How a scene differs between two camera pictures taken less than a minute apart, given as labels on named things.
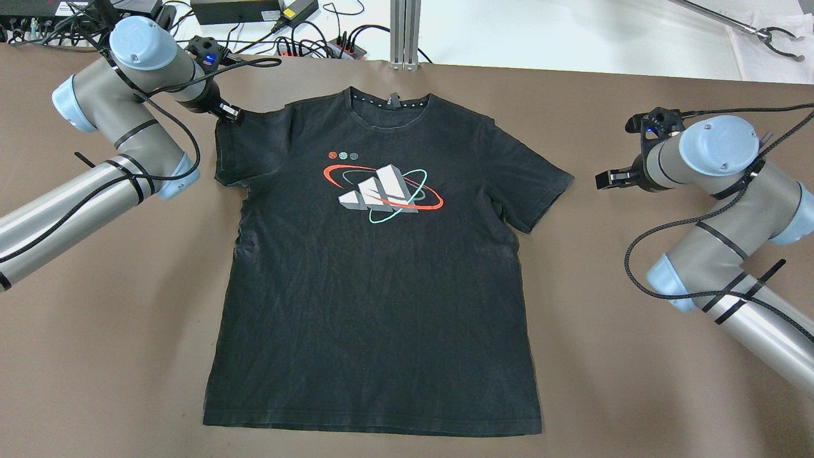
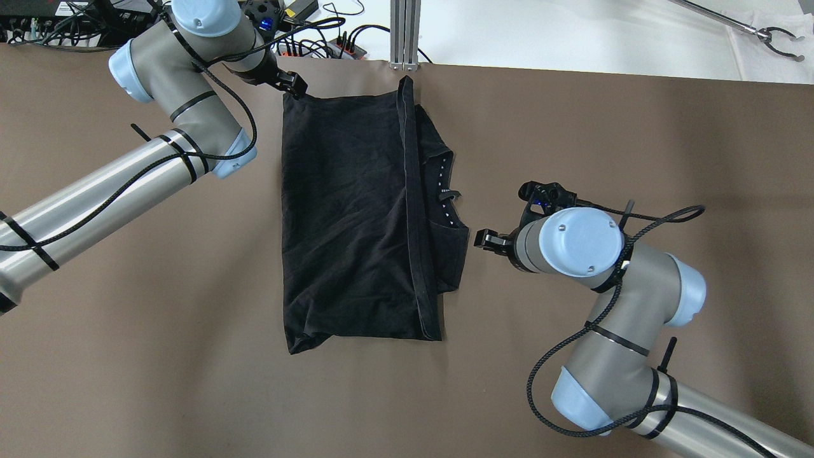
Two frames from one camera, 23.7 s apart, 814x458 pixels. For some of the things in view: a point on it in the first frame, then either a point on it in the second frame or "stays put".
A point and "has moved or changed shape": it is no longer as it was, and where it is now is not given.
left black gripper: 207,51 -> 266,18
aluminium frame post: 405,18 stays put
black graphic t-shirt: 372,285 has moved or changed shape
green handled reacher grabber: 764,34 stays put
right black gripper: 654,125 -> 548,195
